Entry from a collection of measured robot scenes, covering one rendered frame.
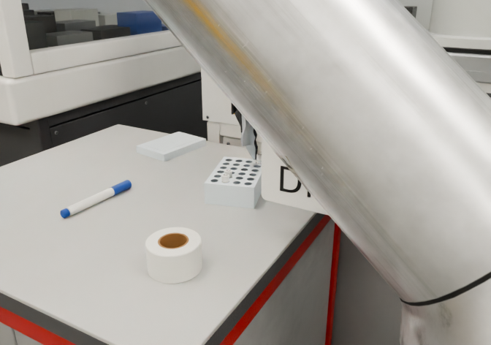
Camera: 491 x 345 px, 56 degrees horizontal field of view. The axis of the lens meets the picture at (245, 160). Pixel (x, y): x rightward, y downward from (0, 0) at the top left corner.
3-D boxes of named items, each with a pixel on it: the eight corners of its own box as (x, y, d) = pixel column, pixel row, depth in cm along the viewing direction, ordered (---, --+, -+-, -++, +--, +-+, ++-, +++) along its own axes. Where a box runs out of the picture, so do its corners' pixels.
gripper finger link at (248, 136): (233, 167, 79) (235, 115, 76) (241, 154, 85) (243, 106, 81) (250, 169, 79) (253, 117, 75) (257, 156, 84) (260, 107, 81)
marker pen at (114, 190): (66, 220, 71) (64, 210, 70) (60, 217, 72) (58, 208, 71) (132, 188, 82) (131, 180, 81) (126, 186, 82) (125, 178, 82)
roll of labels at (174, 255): (148, 288, 55) (146, 259, 54) (146, 256, 62) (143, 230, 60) (206, 279, 57) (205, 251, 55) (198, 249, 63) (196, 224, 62)
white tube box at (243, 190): (253, 209, 74) (254, 187, 73) (204, 203, 76) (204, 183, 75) (267, 178, 86) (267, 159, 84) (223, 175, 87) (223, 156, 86)
